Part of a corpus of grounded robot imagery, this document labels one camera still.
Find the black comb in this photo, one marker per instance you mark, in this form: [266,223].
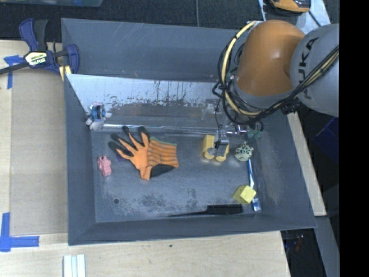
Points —
[225,209]

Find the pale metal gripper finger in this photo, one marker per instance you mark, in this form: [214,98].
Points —
[222,143]
[211,153]

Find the pink toy animal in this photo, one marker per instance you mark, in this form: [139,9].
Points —
[104,166]

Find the grey metal bin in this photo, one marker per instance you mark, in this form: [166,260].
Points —
[178,189]

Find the yellow block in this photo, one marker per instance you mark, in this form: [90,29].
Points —
[208,143]

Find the blue and white toy animal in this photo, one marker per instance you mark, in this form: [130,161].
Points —
[97,115]

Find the yellow cube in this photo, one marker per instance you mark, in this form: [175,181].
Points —
[244,194]

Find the orange and black work glove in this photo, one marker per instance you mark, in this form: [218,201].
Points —
[144,154]

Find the blue and white toothbrush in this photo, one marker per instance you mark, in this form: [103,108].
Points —
[251,177]

